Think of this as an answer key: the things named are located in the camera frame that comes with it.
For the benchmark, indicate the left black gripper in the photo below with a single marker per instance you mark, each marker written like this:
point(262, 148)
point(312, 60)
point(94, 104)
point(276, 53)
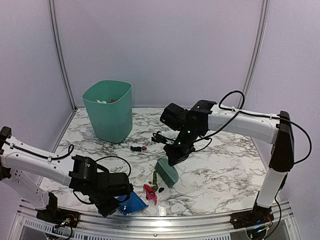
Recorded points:
point(107, 211)

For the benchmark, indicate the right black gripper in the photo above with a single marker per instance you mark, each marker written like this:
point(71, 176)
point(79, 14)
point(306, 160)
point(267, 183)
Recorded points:
point(175, 158)

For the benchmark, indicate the teal hand brush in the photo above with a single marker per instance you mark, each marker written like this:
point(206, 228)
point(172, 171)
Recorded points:
point(168, 173)

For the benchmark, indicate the blue plastic dustpan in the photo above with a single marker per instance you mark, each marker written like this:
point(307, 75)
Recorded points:
point(132, 205)

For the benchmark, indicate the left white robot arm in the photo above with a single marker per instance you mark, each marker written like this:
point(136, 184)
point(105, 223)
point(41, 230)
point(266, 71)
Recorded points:
point(79, 173)

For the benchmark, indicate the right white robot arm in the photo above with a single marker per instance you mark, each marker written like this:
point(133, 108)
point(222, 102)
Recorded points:
point(192, 124)

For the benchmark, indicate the paper scraps inside bin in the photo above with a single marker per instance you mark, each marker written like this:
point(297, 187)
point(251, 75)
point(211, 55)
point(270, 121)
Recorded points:
point(105, 102)

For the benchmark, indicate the green paper scrap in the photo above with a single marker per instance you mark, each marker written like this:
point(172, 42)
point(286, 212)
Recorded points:
point(154, 182)

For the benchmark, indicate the black and pink paper scrap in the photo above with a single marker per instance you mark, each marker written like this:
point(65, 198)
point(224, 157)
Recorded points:
point(138, 148)

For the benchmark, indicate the small black paper scrap front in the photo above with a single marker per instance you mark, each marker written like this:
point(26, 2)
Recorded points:
point(161, 189)

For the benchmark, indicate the teal plastic waste bin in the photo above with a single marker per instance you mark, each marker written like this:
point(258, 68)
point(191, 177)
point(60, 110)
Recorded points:
point(110, 122)

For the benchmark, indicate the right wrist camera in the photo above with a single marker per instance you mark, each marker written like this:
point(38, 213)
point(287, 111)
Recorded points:
point(157, 137)

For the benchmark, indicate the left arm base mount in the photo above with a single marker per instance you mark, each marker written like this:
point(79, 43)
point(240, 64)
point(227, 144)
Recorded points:
point(59, 216)

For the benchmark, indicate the aluminium front frame rail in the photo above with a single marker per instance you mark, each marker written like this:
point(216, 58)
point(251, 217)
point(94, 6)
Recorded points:
point(92, 226)

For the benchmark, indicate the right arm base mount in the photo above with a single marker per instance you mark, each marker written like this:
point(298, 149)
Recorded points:
point(249, 218)

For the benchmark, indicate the left aluminium corner post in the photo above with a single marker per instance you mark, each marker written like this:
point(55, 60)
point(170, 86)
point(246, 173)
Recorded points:
point(59, 54)

